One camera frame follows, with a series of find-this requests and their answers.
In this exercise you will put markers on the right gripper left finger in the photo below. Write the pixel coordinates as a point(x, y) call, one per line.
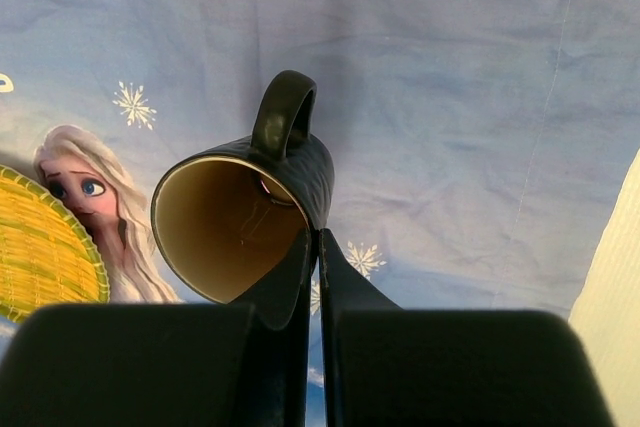
point(239, 364)

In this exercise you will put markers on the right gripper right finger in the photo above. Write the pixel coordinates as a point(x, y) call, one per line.
point(389, 366)

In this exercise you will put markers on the brown paper cup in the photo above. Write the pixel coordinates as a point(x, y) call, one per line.
point(223, 218)

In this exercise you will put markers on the yellow woven round plate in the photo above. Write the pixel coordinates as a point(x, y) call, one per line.
point(47, 256)

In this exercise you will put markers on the blue pink Elsa cloth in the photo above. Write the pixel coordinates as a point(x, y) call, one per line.
point(486, 151)

